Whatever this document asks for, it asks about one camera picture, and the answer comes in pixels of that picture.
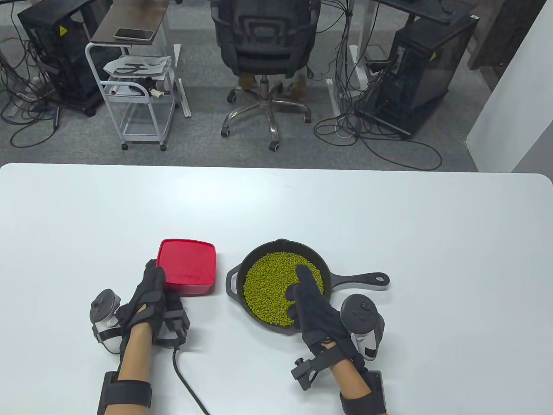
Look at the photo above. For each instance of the pile of green mung beans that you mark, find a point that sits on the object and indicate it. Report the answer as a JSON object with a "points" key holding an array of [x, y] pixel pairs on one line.
{"points": [[270, 285]]}

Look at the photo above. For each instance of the red plastic container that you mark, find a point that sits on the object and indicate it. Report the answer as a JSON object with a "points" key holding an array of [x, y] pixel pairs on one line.
{"points": [[196, 288]]}

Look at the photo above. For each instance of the black desk top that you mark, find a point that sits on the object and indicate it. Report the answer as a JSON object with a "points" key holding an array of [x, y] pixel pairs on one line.
{"points": [[427, 8]]}

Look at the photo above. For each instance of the person's left hand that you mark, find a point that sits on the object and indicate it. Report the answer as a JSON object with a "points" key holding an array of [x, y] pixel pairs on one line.
{"points": [[144, 302]]}

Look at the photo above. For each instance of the person's left forearm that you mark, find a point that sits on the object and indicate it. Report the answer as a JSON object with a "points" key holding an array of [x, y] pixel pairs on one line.
{"points": [[134, 367]]}

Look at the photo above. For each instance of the person's right forearm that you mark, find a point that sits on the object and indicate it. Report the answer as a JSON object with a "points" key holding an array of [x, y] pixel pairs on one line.
{"points": [[350, 380]]}

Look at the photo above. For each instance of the black computer tower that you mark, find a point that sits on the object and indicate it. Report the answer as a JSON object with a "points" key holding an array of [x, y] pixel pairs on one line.
{"points": [[432, 78], [65, 65]]}

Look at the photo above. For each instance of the person's right hand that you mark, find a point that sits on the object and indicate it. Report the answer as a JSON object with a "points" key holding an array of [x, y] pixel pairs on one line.
{"points": [[317, 311]]}

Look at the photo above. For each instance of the red container lid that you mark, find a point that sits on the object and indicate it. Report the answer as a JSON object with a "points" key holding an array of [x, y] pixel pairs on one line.
{"points": [[186, 261]]}

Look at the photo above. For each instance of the white and grey controller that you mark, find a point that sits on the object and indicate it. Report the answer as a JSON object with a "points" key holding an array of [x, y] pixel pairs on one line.
{"points": [[360, 320], [103, 315]]}

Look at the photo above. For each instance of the white rolling cart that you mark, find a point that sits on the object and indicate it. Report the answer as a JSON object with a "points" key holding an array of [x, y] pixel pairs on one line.
{"points": [[129, 97]]}

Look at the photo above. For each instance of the black mesh office chair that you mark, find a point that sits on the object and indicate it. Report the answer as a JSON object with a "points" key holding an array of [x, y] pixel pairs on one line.
{"points": [[263, 39]]}

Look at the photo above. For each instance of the brown wooden side table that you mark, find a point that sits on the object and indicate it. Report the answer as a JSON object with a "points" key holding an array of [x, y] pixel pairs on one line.
{"points": [[129, 17]]}

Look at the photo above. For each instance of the black cast iron frying pan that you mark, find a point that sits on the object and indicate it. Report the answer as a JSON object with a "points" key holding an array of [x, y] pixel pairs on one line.
{"points": [[363, 280]]}

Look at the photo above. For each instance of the white desk frame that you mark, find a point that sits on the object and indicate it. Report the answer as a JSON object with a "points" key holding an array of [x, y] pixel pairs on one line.
{"points": [[365, 26]]}

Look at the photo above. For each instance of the white table leg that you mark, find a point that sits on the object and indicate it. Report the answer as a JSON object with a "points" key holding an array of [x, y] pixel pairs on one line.
{"points": [[181, 82]]}

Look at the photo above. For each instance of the black smartphone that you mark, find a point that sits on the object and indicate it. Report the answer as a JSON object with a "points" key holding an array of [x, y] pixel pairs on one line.
{"points": [[134, 34]]}

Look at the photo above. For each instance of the white plastic device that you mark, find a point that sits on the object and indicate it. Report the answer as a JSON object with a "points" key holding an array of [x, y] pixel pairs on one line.
{"points": [[129, 88]]}

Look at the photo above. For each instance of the white printed paper sheets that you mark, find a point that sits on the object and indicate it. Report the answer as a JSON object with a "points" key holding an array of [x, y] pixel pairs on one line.
{"points": [[138, 67]]}

